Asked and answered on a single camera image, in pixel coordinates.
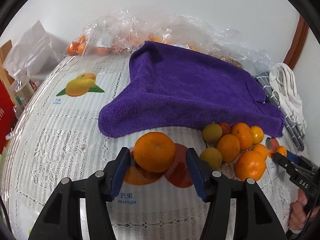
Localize small orange kumquat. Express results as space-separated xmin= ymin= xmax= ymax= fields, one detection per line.
xmin=274 ymin=146 xmax=287 ymax=157

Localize greenish yellow citrus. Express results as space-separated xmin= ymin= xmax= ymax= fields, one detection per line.
xmin=200 ymin=147 xmax=222 ymax=171

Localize right hand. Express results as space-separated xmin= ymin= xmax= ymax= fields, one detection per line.
xmin=288 ymin=189 xmax=308 ymax=232

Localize grey checked cloth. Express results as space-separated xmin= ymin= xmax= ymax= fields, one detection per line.
xmin=253 ymin=72 xmax=305 ymax=152

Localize large orange tangerine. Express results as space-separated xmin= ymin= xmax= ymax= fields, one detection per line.
xmin=234 ymin=151 xmax=266 ymax=181

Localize round orange fruit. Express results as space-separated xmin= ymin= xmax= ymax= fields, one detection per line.
xmin=250 ymin=126 xmax=264 ymax=145

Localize ribbed orange tangerine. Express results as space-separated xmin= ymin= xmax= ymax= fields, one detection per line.
xmin=231 ymin=122 xmax=253 ymax=151

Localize oval orange fruit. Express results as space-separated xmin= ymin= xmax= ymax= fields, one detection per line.
xmin=217 ymin=134 xmax=240 ymax=163

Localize small orange behind pile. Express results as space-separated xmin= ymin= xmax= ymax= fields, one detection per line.
xmin=219 ymin=122 xmax=231 ymax=135

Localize greenish citrus back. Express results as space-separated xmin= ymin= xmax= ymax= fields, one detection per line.
xmin=202 ymin=123 xmax=222 ymax=144

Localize white striped towel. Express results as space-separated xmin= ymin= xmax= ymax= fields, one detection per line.
xmin=269 ymin=63 xmax=307 ymax=137

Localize white lace tablecloth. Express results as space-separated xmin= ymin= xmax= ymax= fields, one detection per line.
xmin=1 ymin=55 xmax=296 ymax=239

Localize red box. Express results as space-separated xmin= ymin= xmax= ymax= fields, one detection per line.
xmin=0 ymin=81 xmax=16 ymax=153

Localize purple towel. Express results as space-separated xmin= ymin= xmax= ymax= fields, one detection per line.
xmin=98 ymin=41 xmax=284 ymax=138

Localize white plastic bag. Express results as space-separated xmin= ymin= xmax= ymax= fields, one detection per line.
xmin=3 ymin=21 xmax=64 ymax=83

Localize bagged oranges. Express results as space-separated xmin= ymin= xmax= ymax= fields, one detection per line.
xmin=66 ymin=35 xmax=86 ymax=56

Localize clear plastic bags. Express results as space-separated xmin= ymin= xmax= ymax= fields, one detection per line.
xmin=74 ymin=10 xmax=273 ymax=75

